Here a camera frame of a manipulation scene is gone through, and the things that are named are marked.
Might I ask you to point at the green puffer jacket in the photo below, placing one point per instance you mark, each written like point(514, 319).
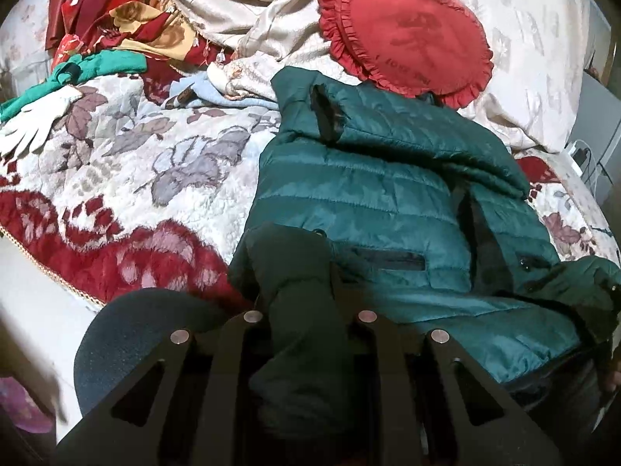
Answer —
point(378, 189)

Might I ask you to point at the red and yellow floral cloth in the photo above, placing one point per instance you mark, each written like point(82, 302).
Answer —
point(145, 29)

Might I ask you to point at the light blue cloth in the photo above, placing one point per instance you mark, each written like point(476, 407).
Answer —
point(213, 97)

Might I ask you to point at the red heart-shaped ruffled pillow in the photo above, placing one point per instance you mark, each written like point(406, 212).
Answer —
point(407, 29)

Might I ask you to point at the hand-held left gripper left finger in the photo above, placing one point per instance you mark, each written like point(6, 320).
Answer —
point(242, 337)

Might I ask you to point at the grey cabinet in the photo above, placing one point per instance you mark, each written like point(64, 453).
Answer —
point(601, 121)

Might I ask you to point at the green garment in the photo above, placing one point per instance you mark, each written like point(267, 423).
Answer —
point(97, 65)

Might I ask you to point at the white glove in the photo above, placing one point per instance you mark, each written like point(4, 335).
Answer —
point(36, 119)

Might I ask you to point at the floral fleece blanket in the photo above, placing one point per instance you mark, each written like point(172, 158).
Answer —
point(121, 165)

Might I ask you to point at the dark blue round chair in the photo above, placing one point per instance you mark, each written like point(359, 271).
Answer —
point(145, 325)

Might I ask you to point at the cream patterned bedspread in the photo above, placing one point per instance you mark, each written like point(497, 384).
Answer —
point(524, 19)

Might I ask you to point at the pink cloth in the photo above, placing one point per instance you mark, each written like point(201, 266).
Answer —
point(22, 405)

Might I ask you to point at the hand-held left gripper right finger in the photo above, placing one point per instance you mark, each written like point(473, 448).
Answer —
point(368, 342)

